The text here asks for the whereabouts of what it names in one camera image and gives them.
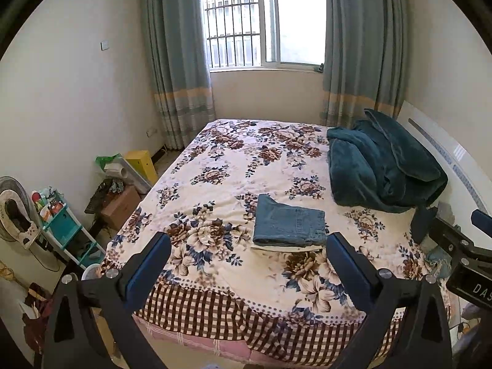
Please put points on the dark red cloth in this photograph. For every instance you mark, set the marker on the dark red cloth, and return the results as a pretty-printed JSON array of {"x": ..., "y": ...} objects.
[{"x": 36, "y": 315}]

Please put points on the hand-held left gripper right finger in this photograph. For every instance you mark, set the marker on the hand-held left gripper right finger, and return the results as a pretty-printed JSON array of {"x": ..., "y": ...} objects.
[{"x": 348, "y": 273}]

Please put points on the yellow box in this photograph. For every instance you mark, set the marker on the yellow box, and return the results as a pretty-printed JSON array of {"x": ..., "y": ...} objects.
[{"x": 142, "y": 163}]

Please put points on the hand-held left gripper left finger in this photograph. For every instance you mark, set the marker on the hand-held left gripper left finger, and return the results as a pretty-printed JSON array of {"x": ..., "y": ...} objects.
[{"x": 148, "y": 273}]

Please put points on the standing electric fan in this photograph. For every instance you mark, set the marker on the standing electric fan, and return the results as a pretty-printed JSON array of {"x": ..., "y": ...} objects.
[{"x": 17, "y": 215}]

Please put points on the floral printed bed blanket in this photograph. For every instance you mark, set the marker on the floral printed bed blanket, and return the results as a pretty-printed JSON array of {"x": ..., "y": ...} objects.
[{"x": 230, "y": 169}]

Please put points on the white bed headboard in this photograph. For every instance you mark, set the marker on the white bed headboard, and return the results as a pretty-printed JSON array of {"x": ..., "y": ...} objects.
[{"x": 442, "y": 138}]

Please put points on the grey flat board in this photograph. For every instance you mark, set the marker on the grey flat board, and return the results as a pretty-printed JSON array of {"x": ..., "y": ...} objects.
[{"x": 136, "y": 178}]

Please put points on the barred sliding window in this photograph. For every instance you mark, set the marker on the barred sliding window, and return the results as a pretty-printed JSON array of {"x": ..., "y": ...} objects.
[{"x": 269, "y": 19}]

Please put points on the grey-green striped curtain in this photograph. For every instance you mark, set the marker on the grey-green striped curtain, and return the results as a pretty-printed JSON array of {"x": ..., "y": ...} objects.
[
  {"x": 176, "y": 65},
  {"x": 361, "y": 46}
]

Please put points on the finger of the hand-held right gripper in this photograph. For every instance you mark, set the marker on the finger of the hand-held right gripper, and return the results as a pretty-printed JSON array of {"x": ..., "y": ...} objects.
[
  {"x": 482, "y": 223},
  {"x": 422, "y": 225}
]

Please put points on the brown cardboard box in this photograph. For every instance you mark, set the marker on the brown cardboard box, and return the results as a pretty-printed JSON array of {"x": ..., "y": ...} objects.
[{"x": 121, "y": 207}]

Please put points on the pink checked mattress sheet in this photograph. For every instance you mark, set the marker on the pink checked mattress sheet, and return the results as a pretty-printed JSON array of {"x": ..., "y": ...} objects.
[{"x": 215, "y": 344}]

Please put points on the green plastic bag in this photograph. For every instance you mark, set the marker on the green plastic bag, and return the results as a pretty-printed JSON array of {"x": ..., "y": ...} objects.
[{"x": 107, "y": 159}]

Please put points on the blue denim pants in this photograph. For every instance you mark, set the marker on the blue denim pants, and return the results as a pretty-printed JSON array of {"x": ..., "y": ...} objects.
[{"x": 288, "y": 221}]

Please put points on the white wall switch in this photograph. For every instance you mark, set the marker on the white wall switch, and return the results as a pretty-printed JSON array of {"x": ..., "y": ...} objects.
[{"x": 103, "y": 45}]

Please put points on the teal storage rack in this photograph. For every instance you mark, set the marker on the teal storage rack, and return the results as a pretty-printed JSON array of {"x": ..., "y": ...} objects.
[{"x": 65, "y": 226}]

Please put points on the white plastic bucket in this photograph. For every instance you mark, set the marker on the white plastic bucket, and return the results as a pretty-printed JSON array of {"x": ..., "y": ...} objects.
[{"x": 91, "y": 272}]

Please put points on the dark clutter pile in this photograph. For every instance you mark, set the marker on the dark clutter pile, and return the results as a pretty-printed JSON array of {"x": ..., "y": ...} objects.
[{"x": 102, "y": 194}]

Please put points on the wall power socket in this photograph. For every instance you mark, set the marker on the wall power socket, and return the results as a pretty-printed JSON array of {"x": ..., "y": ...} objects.
[{"x": 152, "y": 132}]

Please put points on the white plastic pipe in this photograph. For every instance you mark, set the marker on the white plastic pipe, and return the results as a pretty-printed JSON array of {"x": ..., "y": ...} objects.
[{"x": 119, "y": 171}]

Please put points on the dark teal fleece blanket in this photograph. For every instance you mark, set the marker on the dark teal fleece blanket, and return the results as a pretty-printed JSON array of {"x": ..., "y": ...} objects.
[{"x": 380, "y": 161}]

